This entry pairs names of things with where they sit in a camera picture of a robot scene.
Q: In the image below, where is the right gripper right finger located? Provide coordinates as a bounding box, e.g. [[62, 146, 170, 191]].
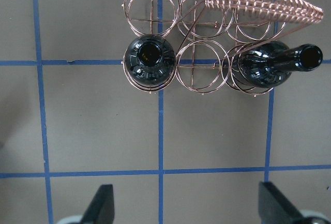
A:
[[258, 182, 305, 224]]

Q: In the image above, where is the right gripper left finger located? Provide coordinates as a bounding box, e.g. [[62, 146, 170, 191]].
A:
[[80, 184, 114, 224]]

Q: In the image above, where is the dark wine bottle near end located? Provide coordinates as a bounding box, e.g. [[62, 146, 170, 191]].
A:
[[234, 40, 323, 88]]

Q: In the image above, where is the dark wine bottle end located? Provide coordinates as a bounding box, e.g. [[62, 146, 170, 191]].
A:
[[123, 34, 176, 92], [234, 40, 323, 88]]

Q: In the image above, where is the dark wine bottle far end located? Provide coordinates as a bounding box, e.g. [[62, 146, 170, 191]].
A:
[[123, 34, 176, 92]]

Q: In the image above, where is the copper wire wine basket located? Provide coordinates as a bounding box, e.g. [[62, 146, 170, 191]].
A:
[[122, 0, 324, 96]]

